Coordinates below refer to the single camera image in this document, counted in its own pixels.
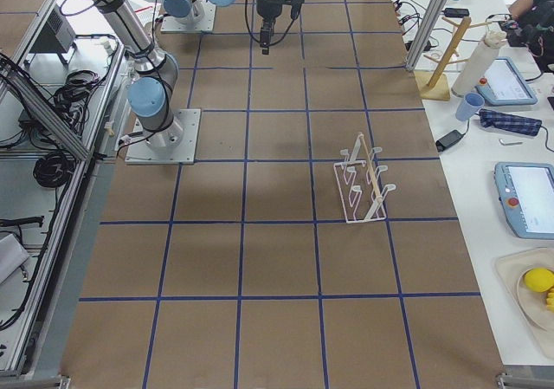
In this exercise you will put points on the lower teach pendant tablet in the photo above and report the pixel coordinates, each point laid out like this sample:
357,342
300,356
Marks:
526,196

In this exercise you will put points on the yellow lemon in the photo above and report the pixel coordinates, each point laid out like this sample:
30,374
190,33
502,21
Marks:
539,279

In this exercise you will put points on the beige tray with plate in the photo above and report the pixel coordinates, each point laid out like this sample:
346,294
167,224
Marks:
533,305

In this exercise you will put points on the grey control box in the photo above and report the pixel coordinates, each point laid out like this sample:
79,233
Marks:
56,37

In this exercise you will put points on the black power adapter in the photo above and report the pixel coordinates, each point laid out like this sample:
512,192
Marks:
448,140

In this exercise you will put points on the aluminium frame post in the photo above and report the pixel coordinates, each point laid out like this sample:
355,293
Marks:
422,35

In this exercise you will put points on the light blue plastic cup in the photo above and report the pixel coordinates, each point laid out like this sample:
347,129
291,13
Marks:
470,104

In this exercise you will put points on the silver allen key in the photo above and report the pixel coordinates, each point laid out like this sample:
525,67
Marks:
510,143

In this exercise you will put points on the person in black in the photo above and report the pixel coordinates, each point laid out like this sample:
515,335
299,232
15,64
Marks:
535,19

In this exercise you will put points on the dark blue checkered cloth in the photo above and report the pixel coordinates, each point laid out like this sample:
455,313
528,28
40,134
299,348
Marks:
509,122

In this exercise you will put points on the white paper roll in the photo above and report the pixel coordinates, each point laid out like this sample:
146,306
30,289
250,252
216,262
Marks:
479,62

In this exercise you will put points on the upper teach pendant tablet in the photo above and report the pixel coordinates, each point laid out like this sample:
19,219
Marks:
503,85

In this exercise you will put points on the white wire cup rack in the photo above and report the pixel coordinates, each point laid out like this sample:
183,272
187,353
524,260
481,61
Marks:
360,188

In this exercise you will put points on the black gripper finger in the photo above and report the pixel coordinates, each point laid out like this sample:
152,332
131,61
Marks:
266,35

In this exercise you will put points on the wooden mug tree stand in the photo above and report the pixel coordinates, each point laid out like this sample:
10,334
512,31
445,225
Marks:
434,86

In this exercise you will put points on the teach pendant tablet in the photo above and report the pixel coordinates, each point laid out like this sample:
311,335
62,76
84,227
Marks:
503,85
526,196

